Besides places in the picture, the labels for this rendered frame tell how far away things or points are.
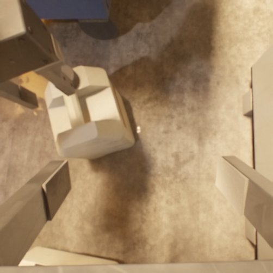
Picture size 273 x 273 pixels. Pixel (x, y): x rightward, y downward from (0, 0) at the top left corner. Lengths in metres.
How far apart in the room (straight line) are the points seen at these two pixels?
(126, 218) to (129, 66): 0.48
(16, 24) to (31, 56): 0.03
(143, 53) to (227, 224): 0.58
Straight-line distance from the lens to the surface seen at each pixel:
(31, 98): 0.36
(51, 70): 0.29
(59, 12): 0.61
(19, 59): 0.24
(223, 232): 0.63
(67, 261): 0.60
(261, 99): 0.55
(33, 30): 0.23
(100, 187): 0.62
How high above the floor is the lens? 0.58
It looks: 78 degrees down
